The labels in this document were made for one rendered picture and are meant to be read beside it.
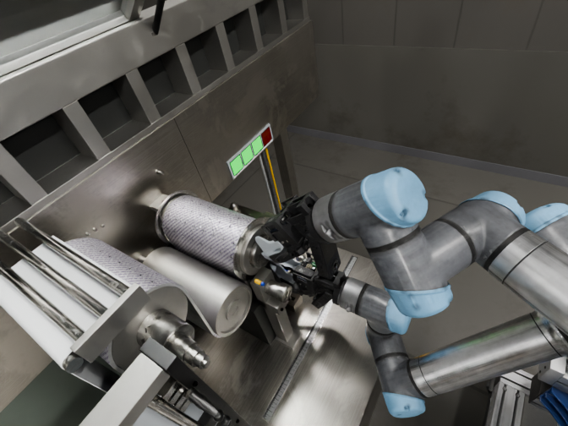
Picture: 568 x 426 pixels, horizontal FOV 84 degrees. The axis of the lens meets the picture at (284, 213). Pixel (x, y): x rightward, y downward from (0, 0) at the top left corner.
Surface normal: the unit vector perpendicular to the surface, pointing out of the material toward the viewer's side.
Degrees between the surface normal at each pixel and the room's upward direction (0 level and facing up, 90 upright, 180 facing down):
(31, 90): 90
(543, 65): 90
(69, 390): 90
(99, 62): 90
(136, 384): 0
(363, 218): 75
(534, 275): 45
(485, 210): 4
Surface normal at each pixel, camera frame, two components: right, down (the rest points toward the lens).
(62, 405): 0.83, 0.27
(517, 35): -0.55, 0.66
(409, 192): 0.53, -0.24
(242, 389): -0.17, -0.70
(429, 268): 0.25, -0.14
